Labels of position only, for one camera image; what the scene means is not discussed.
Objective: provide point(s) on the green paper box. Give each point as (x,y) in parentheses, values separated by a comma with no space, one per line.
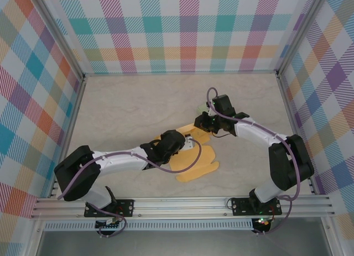
(199,109)

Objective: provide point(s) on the orange cloth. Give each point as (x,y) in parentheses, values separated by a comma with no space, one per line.
(204,162)

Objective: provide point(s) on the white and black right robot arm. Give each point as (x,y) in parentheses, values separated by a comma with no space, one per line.
(254,134)

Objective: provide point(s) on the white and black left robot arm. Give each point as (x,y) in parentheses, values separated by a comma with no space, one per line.
(119,162)

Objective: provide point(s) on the grey metal panel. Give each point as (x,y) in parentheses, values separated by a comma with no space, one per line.
(179,243)

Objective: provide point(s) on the aluminium mounting rail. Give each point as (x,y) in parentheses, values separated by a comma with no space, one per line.
(179,206)

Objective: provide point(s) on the aluminium side rail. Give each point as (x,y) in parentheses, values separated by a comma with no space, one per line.
(70,123)
(296,123)

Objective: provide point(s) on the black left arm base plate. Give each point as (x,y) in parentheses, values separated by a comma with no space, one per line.
(125,207)

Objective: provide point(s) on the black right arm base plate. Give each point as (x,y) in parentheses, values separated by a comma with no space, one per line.
(240,206)

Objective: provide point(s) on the aluminium frame post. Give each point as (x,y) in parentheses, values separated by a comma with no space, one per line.
(301,32)
(58,32)

